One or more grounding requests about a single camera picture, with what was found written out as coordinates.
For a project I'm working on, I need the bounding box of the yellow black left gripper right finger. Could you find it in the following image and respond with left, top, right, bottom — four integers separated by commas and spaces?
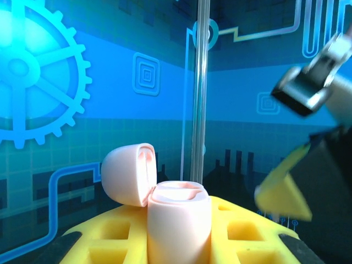
209, 195, 326, 264

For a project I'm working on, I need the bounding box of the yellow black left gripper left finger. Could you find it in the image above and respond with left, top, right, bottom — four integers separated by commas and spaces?
35, 205, 151, 264

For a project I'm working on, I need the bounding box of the pink earbud charging case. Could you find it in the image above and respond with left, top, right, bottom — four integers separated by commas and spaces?
101, 142, 213, 264

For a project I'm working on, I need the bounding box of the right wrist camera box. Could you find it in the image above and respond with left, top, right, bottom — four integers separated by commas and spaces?
271, 32, 352, 118

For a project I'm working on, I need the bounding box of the corner frame post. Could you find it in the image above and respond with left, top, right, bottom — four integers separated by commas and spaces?
180, 0, 212, 184

